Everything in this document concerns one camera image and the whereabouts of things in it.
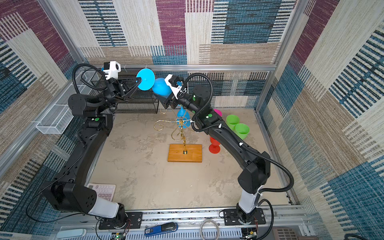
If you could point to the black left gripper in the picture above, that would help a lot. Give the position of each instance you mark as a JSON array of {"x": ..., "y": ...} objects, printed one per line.
[{"x": 116, "y": 90}]

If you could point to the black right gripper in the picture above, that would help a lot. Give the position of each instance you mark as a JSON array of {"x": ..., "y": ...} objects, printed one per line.
[{"x": 171, "y": 99}]

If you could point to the blue wine glass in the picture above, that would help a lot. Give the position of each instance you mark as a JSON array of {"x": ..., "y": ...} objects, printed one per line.
[
  {"x": 183, "y": 118},
  {"x": 149, "y": 82}
]

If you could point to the magenta wine glass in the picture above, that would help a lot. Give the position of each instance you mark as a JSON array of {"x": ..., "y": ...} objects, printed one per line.
[{"x": 218, "y": 112}]

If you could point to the red wine glass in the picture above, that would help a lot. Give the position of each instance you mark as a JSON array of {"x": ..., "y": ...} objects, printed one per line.
[{"x": 214, "y": 148}]

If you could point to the green wine glass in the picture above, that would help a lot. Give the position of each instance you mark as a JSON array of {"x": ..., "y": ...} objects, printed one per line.
[
  {"x": 242, "y": 130},
  {"x": 232, "y": 121}
]

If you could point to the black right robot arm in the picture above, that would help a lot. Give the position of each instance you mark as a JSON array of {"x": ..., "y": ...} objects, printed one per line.
[{"x": 195, "y": 94}]

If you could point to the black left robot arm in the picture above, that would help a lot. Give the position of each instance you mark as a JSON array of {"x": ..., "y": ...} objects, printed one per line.
[{"x": 67, "y": 192}]

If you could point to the wooden rack base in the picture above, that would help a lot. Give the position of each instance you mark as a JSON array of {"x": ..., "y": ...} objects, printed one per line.
[{"x": 189, "y": 153}]

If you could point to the black mesh shelf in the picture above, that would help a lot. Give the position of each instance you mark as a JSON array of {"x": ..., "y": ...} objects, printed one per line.
[{"x": 140, "y": 102}]

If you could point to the white pink calculator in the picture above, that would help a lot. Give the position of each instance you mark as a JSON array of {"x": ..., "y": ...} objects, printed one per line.
[{"x": 105, "y": 191}]

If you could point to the blue black stapler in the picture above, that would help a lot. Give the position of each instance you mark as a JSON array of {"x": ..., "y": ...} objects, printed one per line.
[{"x": 161, "y": 229}]

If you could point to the light blue flat device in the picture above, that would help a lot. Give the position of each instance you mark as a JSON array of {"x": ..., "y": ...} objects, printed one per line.
[{"x": 69, "y": 234}]

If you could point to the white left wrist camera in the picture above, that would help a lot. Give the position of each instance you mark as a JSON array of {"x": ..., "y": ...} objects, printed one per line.
[{"x": 111, "y": 70}]

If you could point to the gold wire glass rack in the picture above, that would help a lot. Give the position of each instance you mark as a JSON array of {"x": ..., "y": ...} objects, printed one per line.
[{"x": 178, "y": 134}]

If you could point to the white wire basket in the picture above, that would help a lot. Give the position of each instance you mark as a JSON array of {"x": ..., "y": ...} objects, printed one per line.
[{"x": 58, "y": 115}]

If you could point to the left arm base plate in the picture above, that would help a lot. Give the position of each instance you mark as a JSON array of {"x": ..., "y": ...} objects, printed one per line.
[{"x": 131, "y": 220}]

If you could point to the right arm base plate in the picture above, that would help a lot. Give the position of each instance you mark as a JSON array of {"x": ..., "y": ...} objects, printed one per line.
[{"x": 234, "y": 217}]

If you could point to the aluminium mounting rail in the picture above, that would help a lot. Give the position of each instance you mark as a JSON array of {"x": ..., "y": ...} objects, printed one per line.
[{"x": 285, "y": 222}]

